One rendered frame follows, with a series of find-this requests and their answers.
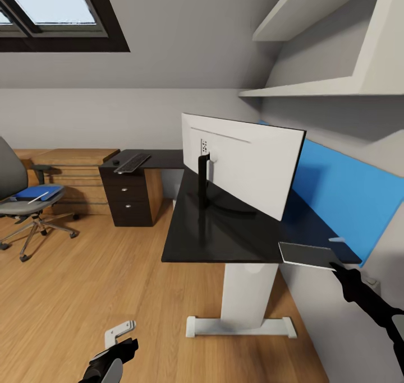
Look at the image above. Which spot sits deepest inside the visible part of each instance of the swivel chair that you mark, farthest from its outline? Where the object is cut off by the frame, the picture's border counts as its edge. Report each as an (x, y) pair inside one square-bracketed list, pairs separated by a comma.
[(14, 179)]

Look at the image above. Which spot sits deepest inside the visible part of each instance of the monitor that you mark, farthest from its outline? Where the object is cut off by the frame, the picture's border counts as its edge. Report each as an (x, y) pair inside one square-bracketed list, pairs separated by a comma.
[(254, 162)]

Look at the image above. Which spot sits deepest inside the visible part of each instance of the folder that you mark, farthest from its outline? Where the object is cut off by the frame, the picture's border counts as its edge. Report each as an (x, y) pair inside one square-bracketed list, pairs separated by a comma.
[(36, 193)]

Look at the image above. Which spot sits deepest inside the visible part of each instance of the keyboard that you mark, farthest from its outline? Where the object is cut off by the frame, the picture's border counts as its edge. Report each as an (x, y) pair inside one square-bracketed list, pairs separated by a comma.
[(133, 163)]

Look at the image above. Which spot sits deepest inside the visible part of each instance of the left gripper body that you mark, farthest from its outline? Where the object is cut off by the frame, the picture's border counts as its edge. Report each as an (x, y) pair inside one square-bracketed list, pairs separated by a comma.
[(125, 350)]

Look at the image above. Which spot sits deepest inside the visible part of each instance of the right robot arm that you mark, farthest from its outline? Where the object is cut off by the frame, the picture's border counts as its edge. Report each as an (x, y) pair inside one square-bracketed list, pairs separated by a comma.
[(367, 294)]

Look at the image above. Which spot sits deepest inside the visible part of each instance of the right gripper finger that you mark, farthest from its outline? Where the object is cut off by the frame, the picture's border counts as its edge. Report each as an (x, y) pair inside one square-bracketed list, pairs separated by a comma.
[(337, 274), (338, 268)]

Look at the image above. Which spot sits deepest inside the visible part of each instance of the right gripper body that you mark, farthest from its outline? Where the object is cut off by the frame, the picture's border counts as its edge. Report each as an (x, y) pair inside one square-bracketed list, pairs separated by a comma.
[(354, 290)]

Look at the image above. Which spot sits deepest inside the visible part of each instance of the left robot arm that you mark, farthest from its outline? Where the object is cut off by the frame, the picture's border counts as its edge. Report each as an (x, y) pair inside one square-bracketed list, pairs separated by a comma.
[(107, 367)]

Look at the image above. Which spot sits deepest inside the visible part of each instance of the notebook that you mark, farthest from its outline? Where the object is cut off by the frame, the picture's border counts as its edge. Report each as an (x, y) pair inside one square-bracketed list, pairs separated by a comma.
[(310, 256)]

